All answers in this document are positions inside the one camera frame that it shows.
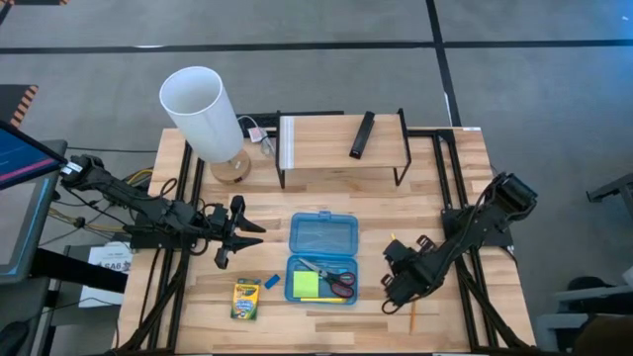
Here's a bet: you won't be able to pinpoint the white printed paper sheet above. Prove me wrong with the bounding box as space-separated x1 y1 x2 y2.
78 240 134 309

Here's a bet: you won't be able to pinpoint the thin black cable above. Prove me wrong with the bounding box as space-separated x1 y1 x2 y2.
66 145 159 154

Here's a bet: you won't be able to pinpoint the white shade table lamp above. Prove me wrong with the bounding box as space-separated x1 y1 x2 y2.
158 65 252 186

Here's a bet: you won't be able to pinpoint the blue translucent plastic pencil case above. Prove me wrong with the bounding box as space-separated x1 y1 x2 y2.
284 211 360 306

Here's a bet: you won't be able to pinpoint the red and black scissors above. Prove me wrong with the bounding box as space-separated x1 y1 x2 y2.
298 256 357 300

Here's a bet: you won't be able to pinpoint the person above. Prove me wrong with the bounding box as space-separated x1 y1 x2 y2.
573 315 633 356

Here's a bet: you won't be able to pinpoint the grey screen with teal edge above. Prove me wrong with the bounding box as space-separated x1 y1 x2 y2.
0 175 55 286

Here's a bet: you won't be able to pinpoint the grey furniture leg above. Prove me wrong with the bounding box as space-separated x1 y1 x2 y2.
586 172 633 217

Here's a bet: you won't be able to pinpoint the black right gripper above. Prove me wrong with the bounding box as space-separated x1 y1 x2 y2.
380 235 436 314

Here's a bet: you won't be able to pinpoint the white cable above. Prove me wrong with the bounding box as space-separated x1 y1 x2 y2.
236 115 276 157

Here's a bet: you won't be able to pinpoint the green yellow crayon box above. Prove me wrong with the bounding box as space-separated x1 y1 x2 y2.
229 277 262 321

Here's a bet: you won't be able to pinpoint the blue lit screen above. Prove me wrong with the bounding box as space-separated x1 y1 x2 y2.
0 120 68 192

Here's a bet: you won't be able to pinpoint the black rectangular device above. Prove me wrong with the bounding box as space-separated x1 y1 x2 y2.
348 111 376 160

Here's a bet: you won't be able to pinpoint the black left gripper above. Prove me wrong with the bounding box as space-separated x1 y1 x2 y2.
200 196 267 271

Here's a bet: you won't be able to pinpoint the black stand bar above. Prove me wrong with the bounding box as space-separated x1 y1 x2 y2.
32 246 130 294

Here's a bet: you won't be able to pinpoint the yellow cable bundle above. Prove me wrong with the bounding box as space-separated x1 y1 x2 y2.
46 167 154 234

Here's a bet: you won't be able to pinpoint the black aluminium mounting frame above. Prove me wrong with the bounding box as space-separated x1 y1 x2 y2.
407 128 540 355
116 140 207 355

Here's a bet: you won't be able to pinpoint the black rounded object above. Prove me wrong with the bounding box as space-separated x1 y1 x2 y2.
0 319 31 356

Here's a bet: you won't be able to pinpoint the grey office chair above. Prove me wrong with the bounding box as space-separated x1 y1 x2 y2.
536 266 633 347

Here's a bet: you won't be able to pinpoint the green sticky note pad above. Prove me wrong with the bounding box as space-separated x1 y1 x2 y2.
292 270 320 300

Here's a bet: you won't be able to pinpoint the wooden shelf with black legs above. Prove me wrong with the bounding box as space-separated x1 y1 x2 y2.
274 108 412 190

